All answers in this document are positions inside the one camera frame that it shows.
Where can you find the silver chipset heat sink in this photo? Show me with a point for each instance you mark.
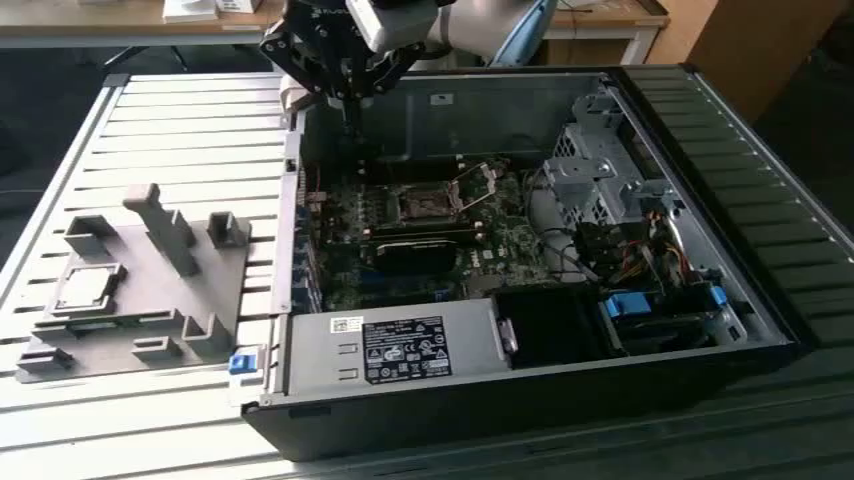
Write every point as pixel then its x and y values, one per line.
pixel 482 286

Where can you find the CPU with silver top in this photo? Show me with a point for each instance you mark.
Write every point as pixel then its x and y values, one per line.
pixel 87 287

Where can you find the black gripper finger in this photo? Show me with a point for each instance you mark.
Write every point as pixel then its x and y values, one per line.
pixel 395 75
pixel 294 67

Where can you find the small graphics card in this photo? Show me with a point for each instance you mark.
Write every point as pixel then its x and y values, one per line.
pixel 414 257

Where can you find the wooden cabinet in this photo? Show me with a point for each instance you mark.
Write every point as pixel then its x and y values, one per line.
pixel 748 45

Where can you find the blue plastic clip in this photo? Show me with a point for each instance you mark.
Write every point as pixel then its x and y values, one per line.
pixel 718 296

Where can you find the blue case latch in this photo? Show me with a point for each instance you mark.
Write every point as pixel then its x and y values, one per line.
pixel 242 364

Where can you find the grey parts rack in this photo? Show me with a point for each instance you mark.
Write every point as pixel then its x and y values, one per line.
pixel 160 310

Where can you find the grey power supply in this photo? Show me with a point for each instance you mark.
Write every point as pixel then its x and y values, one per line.
pixel 321 360

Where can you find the black open PC case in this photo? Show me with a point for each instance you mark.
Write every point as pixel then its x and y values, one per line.
pixel 467 425

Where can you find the green motherboard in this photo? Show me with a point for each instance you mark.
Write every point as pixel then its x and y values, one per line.
pixel 507 235

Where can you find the large white box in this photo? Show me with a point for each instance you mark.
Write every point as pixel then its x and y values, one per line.
pixel 190 12

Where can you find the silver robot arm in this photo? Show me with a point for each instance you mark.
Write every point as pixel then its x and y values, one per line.
pixel 467 20

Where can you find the green RAM stick on rack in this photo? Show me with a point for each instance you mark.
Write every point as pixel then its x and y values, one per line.
pixel 100 326

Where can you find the wooden desk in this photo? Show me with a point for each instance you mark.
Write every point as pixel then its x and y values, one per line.
pixel 100 27

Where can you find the blue disk carrier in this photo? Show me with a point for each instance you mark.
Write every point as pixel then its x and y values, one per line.
pixel 627 305

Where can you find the metal drive cage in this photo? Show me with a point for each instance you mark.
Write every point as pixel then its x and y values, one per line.
pixel 587 190

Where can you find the small white box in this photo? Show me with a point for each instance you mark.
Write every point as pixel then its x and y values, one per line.
pixel 241 5

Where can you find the CPU socket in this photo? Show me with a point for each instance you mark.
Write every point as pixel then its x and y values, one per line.
pixel 427 205

